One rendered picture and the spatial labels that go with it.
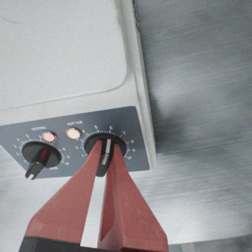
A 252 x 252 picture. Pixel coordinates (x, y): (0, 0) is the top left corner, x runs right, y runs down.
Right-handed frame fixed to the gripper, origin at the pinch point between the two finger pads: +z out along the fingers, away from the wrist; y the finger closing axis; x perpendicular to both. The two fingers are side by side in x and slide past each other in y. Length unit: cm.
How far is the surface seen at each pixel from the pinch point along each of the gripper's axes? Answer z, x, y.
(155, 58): 8.6, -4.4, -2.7
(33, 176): -0.5, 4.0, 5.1
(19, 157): 1.2, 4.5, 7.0
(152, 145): 1.7, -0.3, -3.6
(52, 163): 0.9, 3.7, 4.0
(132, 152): 1.2, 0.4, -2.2
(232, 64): 7.8, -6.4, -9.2
